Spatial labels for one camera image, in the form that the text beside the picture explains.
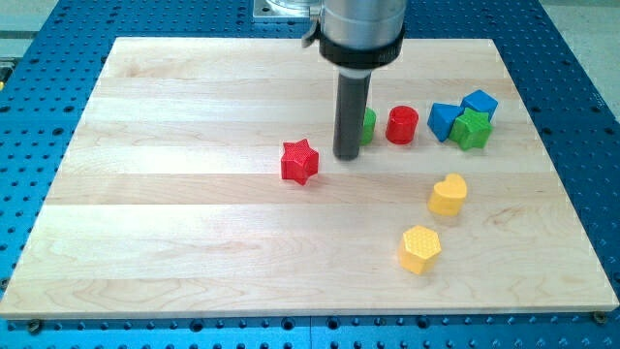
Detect red star block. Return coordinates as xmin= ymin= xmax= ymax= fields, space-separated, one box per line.
xmin=280 ymin=139 xmax=320 ymax=185

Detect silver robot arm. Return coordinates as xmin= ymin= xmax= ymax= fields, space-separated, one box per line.
xmin=301 ymin=0 xmax=407 ymax=75

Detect green star block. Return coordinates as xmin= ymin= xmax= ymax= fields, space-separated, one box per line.
xmin=449 ymin=108 xmax=493 ymax=150

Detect green cylinder block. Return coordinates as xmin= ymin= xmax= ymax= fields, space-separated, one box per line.
xmin=360 ymin=107 xmax=377 ymax=145

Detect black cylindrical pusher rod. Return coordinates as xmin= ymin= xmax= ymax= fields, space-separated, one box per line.
xmin=333 ymin=68 xmax=371 ymax=161

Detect light wooden board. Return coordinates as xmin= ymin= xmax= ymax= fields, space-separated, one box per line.
xmin=1 ymin=38 xmax=618 ymax=319

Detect red cylinder block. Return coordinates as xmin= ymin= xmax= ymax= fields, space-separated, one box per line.
xmin=386 ymin=106 xmax=419 ymax=144

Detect yellow hexagon block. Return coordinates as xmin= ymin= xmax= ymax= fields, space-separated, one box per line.
xmin=397 ymin=225 xmax=442 ymax=274

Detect yellow heart block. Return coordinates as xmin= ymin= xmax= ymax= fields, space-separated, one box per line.
xmin=427 ymin=173 xmax=468 ymax=216

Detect blue triangle block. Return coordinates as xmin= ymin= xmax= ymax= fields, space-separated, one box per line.
xmin=427 ymin=103 xmax=464 ymax=142

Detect blue cube block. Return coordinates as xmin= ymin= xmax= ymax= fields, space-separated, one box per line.
xmin=460 ymin=89 xmax=499 ymax=121

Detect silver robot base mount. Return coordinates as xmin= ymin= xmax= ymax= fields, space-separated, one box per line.
xmin=251 ymin=0 xmax=322 ymax=22

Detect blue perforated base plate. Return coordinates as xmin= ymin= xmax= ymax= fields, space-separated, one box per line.
xmin=1 ymin=1 xmax=619 ymax=348

